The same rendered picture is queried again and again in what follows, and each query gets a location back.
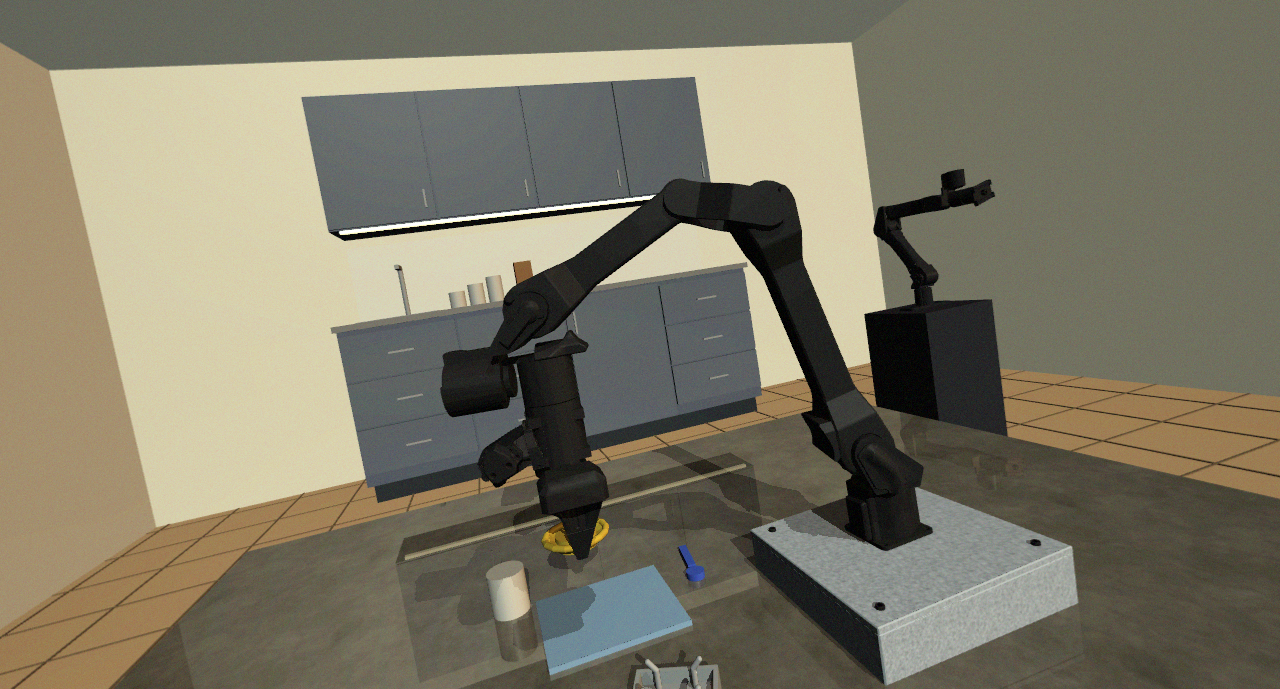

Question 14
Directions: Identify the light blue flat rectangular slab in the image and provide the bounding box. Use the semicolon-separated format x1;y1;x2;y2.
536;565;692;675

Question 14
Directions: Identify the golden yellow round plate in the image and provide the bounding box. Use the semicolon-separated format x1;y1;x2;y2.
541;517;609;555

